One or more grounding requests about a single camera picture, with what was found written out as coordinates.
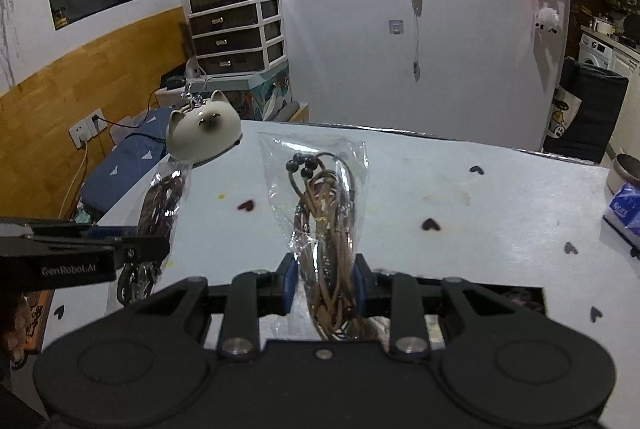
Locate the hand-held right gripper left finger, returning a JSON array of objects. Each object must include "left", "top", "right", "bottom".
[{"left": 132, "top": 253, "right": 301, "bottom": 358}]

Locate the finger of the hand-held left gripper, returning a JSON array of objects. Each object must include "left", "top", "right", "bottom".
[
  {"left": 113, "top": 236, "right": 172, "bottom": 271},
  {"left": 0, "top": 218, "right": 139, "bottom": 242}
]

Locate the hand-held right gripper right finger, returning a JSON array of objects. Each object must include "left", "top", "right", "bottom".
[{"left": 351, "top": 255, "right": 517, "bottom": 358}]

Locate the clear bag of dark cords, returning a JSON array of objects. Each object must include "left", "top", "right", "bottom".
[{"left": 107, "top": 156, "right": 194, "bottom": 311}]

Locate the clear bag of tan cords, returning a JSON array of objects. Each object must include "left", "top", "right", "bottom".
[{"left": 257, "top": 132, "right": 372, "bottom": 343}]

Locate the black storage tray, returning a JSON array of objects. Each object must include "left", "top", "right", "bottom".
[{"left": 369, "top": 278, "right": 547, "bottom": 351}]

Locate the person's left hand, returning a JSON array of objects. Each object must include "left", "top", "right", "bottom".
[{"left": 0, "top": 295, "right": 31, "bottom": 362}]

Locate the orange printed box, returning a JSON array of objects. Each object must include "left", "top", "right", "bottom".
[{"left": 21, "top": 290, "right": 55, "bottom": 356}]

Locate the blue patterned bedding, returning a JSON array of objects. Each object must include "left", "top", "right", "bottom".
[{"left": 80, "top": 108, "right": 175, "bottom": 212}]

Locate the white cat-shaped ceramic lamp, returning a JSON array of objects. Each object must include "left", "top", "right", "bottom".
[{"left": 166, "top": 89, "right": 245, "bottom": 166}]

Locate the silver metal ornament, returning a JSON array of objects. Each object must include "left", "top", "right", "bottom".
[{"left": 181, "top": 84, "right": 208, "bottom": 110}]

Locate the painted teal cabinet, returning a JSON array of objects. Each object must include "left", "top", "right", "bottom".
[{"left": 232, "top": 61, "right": 295, "bottom": 120}]

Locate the white drawer cabinet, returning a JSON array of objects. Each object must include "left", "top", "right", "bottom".
[{"left": 187, "top": 0, "right": 287, "bottom": 76}]

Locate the white cartoon tote bag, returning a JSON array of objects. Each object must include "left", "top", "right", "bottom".
[{"left": 546, "top": 85, "right": 584, "bottom": 140}]

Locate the blue tissue pack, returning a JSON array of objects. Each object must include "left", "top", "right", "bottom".
[{"left": 603, "top": 181, "right": 640, "bottom": 251}]

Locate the round metal tin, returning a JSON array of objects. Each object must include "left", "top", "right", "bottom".
[{"left": 606, "top": 153, "right": 640, "bottom": 190}]

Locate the black chair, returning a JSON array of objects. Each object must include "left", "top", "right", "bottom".
[{"left": 551, "top": 57, "right": 630, "bottom": 164}]

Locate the sheep plush toy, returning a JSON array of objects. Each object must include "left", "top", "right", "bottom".
[{"left": 534, "top": 7, "right": 561, "bottom": 33}]

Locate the white washing machine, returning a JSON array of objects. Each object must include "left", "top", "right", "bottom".
[{"left": 578, "top": 33, "right": 615, "bottom": 70}]

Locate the white kitchen base cabinet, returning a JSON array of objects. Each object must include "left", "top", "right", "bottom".
[{"left": 611, "top": 44, "right": 640, "bottom": 82}]

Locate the white wall socket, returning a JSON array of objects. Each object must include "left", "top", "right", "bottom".
[{"left": 69, "top": 108, "right": 109, "bottom": 148}]

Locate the black power cable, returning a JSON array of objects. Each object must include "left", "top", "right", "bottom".
[{"left": 97, "top": 86, "right": 176, "bottom": 144}]

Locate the hanging cord with pendant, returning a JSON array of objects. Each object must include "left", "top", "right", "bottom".
[{"left": 411, "top": 0, "right": 428, "bottom": 84}]

